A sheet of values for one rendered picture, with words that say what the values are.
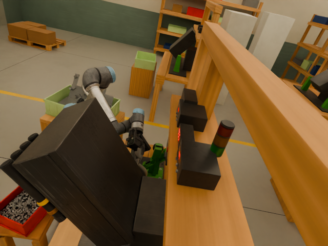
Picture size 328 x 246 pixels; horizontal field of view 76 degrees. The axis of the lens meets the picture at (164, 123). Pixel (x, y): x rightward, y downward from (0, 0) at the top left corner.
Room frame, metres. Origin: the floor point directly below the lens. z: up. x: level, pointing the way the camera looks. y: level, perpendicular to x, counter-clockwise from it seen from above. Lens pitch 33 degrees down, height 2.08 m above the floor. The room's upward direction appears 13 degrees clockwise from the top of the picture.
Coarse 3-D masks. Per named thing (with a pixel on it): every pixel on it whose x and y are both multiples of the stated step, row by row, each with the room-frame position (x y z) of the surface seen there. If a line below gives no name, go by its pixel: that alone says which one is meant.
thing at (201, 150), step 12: (180, 108) 0.88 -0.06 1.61; (192, 108) 0.90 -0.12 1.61; (204, 108) 0.93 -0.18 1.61; (180, 120) 0.82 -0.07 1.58; (192, 120) 0.83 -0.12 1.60; (204, 120) 0.83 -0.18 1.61; (180, 144) 0.62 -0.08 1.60; (192, 144) 0.62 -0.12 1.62; (204, 144) 0.64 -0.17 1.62; (180, 156) 0.56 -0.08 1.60; (192, 156) 0.55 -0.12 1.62; (204, 156) 0.57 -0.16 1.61; (216, 156) 0.59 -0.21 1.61; (180, 168) 0.50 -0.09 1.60; (192, 168) 0.50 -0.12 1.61; (204, 168) 0.51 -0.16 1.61; (216, 168) 0.52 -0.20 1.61; (180, 180) 0.48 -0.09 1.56; (192, 180) 0.49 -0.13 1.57; (204, 180) 0.49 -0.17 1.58; (216, 180) 0.49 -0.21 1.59
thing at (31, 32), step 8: (8, 24) 5.56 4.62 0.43; (16, 24) 5.68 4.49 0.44; (24, 24) 5.86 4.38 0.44; (32, 24) 6.03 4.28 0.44; (40, 24) 6.22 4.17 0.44; (16, 32) 5.54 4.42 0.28; (24, 32) 5.51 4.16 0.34; (32, 32) 5.49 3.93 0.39; (40, 32) 5.49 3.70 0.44; (48, 32) 5.64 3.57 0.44; (24, 40) 5.51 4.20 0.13; (32, 40) 5.49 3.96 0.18; (40, 40) 5.49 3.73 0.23; (48, 40) 5.52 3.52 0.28; (56, 40) 6.08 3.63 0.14; (64, 40) 6.26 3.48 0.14; (40, 48) 5.49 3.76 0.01; (48, 48) 5.47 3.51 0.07
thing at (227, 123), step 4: (224, 120) 0.64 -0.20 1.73; (220, 124) 0.62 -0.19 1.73; (224, 124) 0.61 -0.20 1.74; (228, 124) 0.61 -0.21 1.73; (232, 124) 0.62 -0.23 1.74; (220, 128) 0.61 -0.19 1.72; (224, 128) 0.60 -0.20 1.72; (228, 128) 0.60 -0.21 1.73; (232, 128) 0.60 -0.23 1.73; (220, 132) 0.60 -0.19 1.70; (224, 132) 0.60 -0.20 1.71; (228, 132) 0.60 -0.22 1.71; (224, 136) 0.60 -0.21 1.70; (228, 136) 0.60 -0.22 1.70
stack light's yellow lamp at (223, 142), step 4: (216, 132) 0.62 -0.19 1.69; (216, 136) 0.61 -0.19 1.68; (220, 136) 0.60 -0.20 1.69; (216, 140) 0.61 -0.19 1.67; (220, 140) 0.60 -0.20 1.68; (224, 140) 0.60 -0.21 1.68; (228, 140) 0.61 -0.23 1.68; (216, 144) 0.60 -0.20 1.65; (220, 144) 0.60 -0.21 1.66; (224, 144) 0.60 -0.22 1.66
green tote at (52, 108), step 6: (60, 90) 1.90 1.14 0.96; (66, 90) 2.00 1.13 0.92; (48, 96) 1.74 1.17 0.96; (54, 96) 1.81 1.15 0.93; (60, 96) 1.89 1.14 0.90; (66, 96) 1.99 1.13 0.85; (48, 102) 1.66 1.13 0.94; (54, 102) 1.66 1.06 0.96; (114, 102) 2.00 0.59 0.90; (48, 108) 1.67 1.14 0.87; (54, 108) 1.66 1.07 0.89; (60, 108) 1.65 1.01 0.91; (114, 108) 1.86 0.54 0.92; (48, 114) 1.67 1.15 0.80; (54, 114) 1.66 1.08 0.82; (114, 114) 1.88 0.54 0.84
